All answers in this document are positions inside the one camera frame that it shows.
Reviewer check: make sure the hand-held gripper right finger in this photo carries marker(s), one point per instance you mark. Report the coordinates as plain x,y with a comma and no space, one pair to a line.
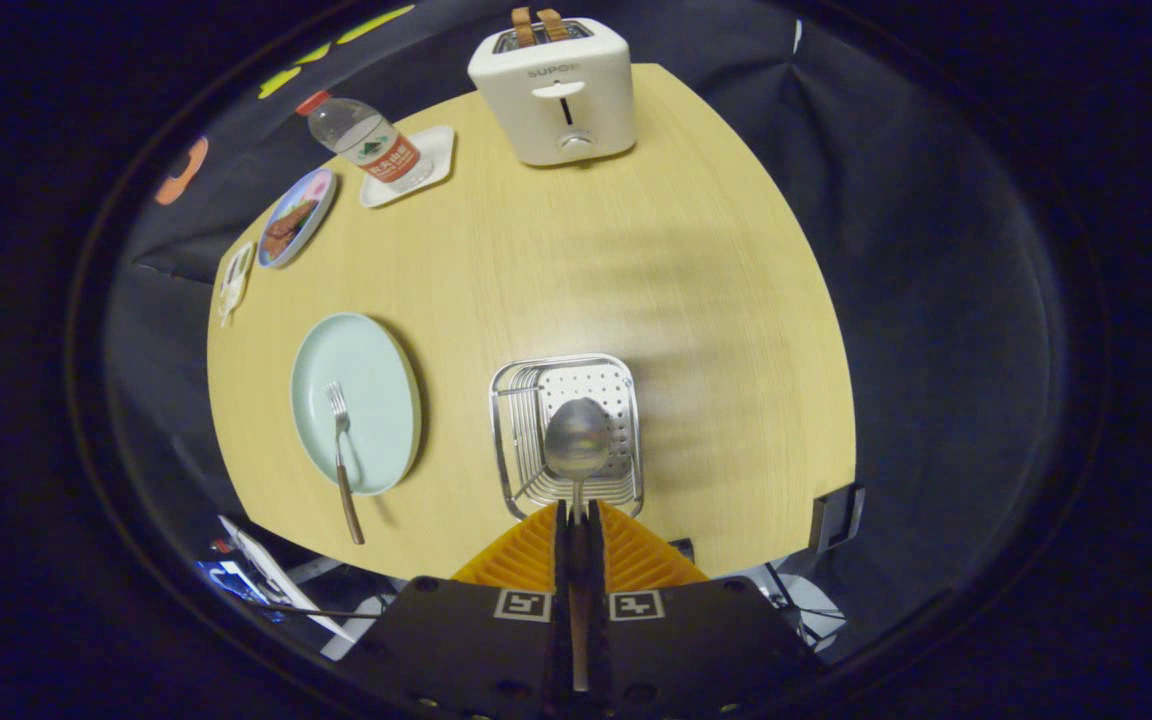
599,600

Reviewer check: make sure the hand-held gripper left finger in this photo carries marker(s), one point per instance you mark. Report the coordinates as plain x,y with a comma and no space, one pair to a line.
562,600

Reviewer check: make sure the metal perforated basket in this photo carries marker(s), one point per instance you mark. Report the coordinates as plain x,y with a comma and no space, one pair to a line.
608,390

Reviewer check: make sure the black table clamp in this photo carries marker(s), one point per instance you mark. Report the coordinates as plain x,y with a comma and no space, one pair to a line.
836,516

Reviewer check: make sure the pale green plate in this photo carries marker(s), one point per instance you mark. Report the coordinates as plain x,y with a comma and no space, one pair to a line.
376,400

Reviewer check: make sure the blue lit device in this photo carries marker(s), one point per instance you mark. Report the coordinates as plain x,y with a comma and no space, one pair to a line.
231,582

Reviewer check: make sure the black backdrop cloth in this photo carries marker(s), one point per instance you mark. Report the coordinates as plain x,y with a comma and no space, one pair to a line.
936,300

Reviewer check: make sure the white divided sauce dish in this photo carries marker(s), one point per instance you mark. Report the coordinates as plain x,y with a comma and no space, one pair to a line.
235,280

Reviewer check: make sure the blue plate with food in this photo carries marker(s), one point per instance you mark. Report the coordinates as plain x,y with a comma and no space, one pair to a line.
296,218

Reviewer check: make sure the white square coaster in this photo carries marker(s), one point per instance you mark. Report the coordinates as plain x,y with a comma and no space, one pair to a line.
433,150

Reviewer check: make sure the white toaster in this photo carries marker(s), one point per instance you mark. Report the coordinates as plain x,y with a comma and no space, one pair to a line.
551,105

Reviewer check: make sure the clear red-capped water bottle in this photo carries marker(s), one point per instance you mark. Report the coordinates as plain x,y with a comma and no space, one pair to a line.
366,140

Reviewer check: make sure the brown bread slice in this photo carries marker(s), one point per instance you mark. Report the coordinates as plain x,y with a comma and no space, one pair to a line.
552,24
523,25

